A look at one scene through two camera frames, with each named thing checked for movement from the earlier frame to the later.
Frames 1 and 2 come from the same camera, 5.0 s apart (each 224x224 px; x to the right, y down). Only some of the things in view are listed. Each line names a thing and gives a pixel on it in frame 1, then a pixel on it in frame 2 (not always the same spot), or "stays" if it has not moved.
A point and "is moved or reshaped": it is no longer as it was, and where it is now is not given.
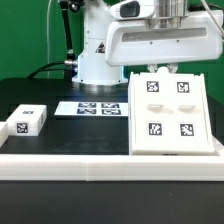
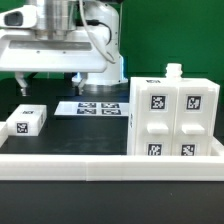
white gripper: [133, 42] → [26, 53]
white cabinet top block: [27, 120] stays
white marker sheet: [92, 108] stays
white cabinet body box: [168, 114] is moved or reshaped
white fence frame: [115, 167] stays
